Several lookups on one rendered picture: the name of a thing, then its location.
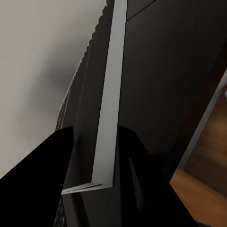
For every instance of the notebook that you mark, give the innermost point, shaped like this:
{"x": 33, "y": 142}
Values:
{"x": 92, "y": 103}

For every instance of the cabinet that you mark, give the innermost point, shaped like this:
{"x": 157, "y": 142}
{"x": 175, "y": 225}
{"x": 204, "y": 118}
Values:
{"x": 207, "y": 206}

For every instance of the desk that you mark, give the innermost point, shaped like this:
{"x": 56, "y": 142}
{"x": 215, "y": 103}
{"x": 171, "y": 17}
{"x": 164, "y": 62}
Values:
{"x": 175, "y": 56}

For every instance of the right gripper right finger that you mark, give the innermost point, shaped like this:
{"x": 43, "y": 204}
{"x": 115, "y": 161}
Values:
{"x": 165, "y": 209}

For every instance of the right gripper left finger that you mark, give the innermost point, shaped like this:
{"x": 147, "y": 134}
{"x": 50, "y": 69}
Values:
{"x": 31, "y": 191}

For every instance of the keyboard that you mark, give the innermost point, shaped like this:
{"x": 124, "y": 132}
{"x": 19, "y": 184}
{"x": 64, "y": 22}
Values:
{"x": 67, "y": 215}

